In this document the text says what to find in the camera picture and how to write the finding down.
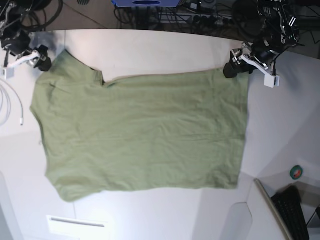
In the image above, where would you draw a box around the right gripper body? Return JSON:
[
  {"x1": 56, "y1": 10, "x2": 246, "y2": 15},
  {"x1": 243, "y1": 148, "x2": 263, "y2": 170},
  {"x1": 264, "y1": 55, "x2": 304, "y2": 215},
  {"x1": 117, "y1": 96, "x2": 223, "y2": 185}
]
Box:
[{"x1": 0, "y1": 31, "x2": 43, "y2": 70}]

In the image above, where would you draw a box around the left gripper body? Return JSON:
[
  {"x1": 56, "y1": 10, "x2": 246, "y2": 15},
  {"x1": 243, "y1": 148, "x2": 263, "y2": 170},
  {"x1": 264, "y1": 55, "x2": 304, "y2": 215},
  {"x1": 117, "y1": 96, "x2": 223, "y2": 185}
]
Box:
[{"x1": 229, "y1": 41, "x2": 282, "y2": 76}]

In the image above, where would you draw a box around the green t-shirt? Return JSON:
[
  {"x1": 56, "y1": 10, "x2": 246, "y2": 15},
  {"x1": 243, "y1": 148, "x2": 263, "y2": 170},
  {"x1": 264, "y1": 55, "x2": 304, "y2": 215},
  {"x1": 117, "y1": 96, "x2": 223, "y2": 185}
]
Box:
[{"x1": 30, "y1": 51, "x2": 249, "y2": 202}]

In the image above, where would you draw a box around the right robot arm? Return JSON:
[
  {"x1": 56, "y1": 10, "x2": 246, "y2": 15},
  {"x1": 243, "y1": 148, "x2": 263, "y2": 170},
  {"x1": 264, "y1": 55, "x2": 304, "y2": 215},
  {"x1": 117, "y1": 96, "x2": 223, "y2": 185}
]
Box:
[{"x1": 0, "y1": 0, "x2": 64, "y2": 74}]

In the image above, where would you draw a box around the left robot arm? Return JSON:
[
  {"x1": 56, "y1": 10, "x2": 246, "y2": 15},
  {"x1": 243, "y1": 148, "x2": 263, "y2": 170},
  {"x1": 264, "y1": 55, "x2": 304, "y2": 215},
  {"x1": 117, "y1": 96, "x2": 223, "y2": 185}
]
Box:
[{"x1": 223, "y1": 0, "x2": 300, "y2": 78}]

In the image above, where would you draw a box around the black power strip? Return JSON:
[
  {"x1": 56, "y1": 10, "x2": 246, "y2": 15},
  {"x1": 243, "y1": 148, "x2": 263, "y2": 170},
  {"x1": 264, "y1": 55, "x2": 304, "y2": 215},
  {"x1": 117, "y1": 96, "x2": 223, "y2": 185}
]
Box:
[{"x1": 192, "y1": 15, "x2": 233, "y2": 28}]

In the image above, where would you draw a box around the green tape roll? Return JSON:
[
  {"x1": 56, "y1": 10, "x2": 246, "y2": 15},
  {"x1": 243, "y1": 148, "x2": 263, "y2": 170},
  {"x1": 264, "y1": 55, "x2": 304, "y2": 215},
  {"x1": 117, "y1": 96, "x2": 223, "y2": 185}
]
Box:
[{"x1": 289, "y1": 165, "x2": 303, "y2": 181}]

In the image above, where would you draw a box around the grey laptop edge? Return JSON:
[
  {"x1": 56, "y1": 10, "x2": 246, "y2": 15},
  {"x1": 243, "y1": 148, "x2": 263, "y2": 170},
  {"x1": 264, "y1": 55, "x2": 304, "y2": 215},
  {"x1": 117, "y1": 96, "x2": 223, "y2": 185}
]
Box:
[{"x1": 254, "y1": 178, "x2": 293, "y2": 240}]

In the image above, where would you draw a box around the black keyboard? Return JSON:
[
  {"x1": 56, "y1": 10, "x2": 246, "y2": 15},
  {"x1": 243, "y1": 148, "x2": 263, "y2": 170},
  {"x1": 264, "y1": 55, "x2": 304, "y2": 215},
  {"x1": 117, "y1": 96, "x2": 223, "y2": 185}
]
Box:
[{"x1": 271, "y1": 185, "x2": 310, "y2": 240}]

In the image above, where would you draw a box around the white table slot plate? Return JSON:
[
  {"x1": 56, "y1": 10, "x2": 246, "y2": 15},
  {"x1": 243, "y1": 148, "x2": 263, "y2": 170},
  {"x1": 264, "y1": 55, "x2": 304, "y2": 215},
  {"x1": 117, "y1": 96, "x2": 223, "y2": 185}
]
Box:
[{"x1": 47, "y1": 215, "x2": 114, "y2": 240}]

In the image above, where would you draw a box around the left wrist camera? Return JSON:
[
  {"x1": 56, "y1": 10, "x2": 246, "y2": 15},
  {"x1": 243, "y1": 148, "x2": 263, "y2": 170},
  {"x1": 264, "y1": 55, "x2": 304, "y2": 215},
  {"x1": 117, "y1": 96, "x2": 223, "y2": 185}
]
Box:
[{"x1": 264, "y1": 74, "x2": 280, "y2": 88}]

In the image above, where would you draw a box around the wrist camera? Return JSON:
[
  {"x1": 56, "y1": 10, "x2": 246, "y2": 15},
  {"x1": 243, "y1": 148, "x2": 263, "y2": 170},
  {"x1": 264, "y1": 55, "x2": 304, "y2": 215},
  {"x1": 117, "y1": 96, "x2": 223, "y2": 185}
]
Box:
[
  {"x1": 0, "y1": 66, "x2": 15, "y2": 80},
  {"x1": 264, "y1": 74, "x2": 280, "y2": 88}
]

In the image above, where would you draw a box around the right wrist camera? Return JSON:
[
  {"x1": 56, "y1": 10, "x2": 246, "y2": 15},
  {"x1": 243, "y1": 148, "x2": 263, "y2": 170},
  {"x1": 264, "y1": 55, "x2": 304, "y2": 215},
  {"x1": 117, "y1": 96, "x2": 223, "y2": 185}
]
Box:
[{"x1": 0, "y1": 66, "x2": 15, "y2": 80}]

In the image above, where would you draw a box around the white cable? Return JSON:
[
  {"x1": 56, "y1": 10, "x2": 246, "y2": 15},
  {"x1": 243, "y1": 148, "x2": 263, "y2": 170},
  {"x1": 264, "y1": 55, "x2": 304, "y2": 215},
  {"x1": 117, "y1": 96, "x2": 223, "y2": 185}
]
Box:
[{"x1": 0, "y1": 79, "x2": 25, "y2": 126}]

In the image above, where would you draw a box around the black floor cables right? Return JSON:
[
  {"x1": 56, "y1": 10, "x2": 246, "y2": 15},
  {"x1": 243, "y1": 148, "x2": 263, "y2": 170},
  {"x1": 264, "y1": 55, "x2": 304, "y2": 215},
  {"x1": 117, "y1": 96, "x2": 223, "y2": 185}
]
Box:
[{"x1": 299, "y1": 0, "x2": 320, "y2": 51}]

